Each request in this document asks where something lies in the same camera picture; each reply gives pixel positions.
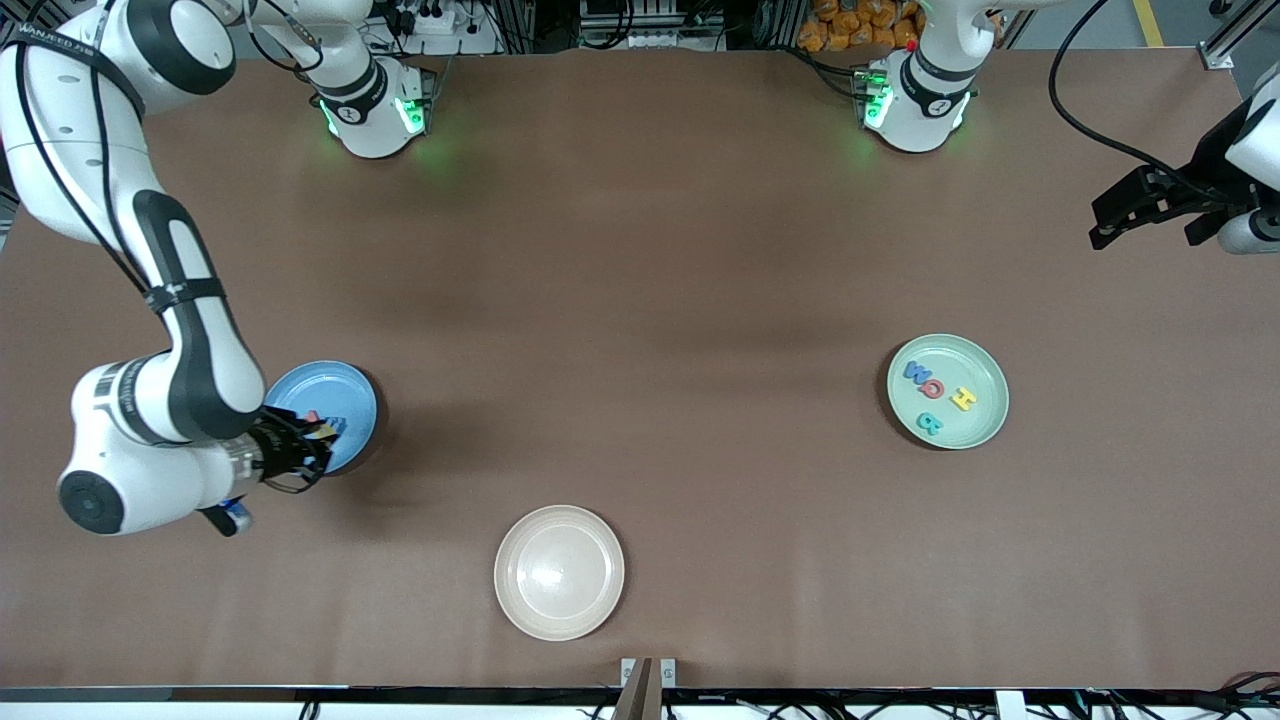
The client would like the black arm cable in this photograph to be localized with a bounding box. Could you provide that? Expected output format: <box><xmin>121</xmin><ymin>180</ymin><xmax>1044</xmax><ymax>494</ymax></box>
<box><xmin>1047</xmin><ymin>0</ymin><xmax>1216</xmax><ymax>196</ymax></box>
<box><xmin>10</xmin><ymin>0</ymin><xmax>331</xmax><ymax>496</ymax></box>

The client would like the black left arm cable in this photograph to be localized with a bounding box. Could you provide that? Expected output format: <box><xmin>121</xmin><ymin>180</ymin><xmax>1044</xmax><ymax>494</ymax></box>
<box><xmin>1047</xmin><ymin>0</ymin><xmax>1216</xmax><ymax>196</ymax></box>

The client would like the white power strip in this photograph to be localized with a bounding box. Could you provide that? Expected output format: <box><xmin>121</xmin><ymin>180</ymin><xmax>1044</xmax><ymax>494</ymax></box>
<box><xmin>385</xmin><ymin>3</ymin><xmax>458</xmax><ymax>36</ymax></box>

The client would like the blue plate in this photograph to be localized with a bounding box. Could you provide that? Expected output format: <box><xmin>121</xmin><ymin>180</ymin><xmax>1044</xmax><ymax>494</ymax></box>
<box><xmin>262</xmin><ymin>360</ymin><xmax>379</xmax><ymax>477</ymax></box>

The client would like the beige plate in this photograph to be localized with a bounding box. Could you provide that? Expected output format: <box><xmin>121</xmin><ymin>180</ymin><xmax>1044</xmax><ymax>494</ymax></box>
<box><xmin>493</xmin><ymin>504</ymin><xmax>626</xmax><ymax>642</ymax></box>

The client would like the orange packets pile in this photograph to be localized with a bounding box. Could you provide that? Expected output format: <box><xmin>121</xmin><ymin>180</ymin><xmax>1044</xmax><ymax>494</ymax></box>
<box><xmin>797</xmin><ymin>0</ymin><xmax>923</xmax><ymax>53</ymax></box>

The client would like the black cable bundle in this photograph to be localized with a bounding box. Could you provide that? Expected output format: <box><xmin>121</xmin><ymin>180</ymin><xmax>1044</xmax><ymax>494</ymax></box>
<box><xmin>1070</xmin><ymin>672</ymin><xmax>1280</xmax><ymax>720</ymax></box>

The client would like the table edge rail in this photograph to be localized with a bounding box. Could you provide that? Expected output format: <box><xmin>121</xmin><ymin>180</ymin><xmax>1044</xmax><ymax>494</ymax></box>
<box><xmin>0</xmin><ymin>685</ymin><xmax>1280</xmax><ymax>720</ymax></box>

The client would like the aluminium frame post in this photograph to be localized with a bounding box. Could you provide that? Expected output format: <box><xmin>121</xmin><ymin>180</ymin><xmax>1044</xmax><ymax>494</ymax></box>
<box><xmin>1198</xmin><ymin>0</ymin><xmax>1280</xmax><ymax>71</ymax></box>

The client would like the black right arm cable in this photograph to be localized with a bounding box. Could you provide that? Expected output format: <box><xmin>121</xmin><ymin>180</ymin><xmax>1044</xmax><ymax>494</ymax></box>
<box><xmin>10</xmin><ymin>0</ymin><xmax>331</xmax><ymax>496</ymax></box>

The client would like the light green plate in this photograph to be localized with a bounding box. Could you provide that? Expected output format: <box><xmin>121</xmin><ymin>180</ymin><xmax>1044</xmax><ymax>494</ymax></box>
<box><xmin>886</xmin><ymin>333</ymin><xmax>1010</xmax><ymax>451</ymax></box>

